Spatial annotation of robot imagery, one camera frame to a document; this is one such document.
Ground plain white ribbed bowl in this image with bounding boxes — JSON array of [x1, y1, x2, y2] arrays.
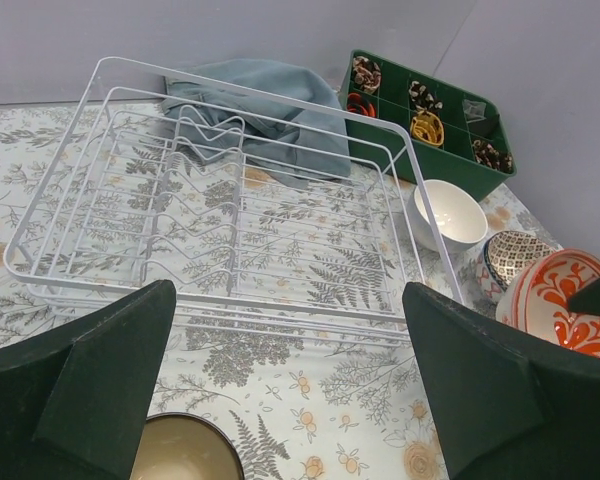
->
[[407, 179, 488, 254]]

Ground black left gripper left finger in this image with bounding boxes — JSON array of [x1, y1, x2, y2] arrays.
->
[[0, 280, 176, 479]]

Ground grey folded cloth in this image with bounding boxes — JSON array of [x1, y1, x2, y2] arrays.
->
[[462, 99, 499, 137]]

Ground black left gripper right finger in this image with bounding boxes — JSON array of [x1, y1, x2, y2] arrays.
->
[[402, 282, 600, 479]]

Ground floral patterned table mat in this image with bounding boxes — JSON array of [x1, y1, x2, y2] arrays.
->
[[0, 102, 566, 480]]

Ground white wire dish rack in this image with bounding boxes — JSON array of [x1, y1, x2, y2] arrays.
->
[[4, 56, 462, 346]]

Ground orange white floral bowl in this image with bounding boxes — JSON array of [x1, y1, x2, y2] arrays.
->
[[496, 249, 600, 358]]

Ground red diamond pattern bowl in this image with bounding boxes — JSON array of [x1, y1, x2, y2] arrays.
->
[[476, 248, 506, 304]]

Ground green compartment tray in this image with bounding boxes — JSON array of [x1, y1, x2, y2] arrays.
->
[[339, 50, 517, 200]]

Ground brown patterned rolled tie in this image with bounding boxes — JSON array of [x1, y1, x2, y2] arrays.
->
[[351, 55, 382, 94]]

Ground black glazed bowl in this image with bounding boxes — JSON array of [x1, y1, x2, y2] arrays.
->
[[130, 413, 245, 480]]

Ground red black rolled tie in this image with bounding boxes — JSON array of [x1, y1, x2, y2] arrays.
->
[[346, 92, 377, 118]]

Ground light blue cloth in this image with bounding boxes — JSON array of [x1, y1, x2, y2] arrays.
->
[[161, 58, 352, 188]]

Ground brown floral pattern bowl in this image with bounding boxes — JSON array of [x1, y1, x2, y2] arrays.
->
[[482, 230, 556, 291]]

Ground dark floral rolled tie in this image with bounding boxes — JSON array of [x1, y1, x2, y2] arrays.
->
[[472, 139, 513, 174]]

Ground yellow rolled tie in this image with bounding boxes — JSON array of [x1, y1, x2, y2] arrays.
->
[[409, 110, 445, 148]]

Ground black white rolled tie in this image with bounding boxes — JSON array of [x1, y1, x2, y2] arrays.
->
[[408, 80, 443, 113]]

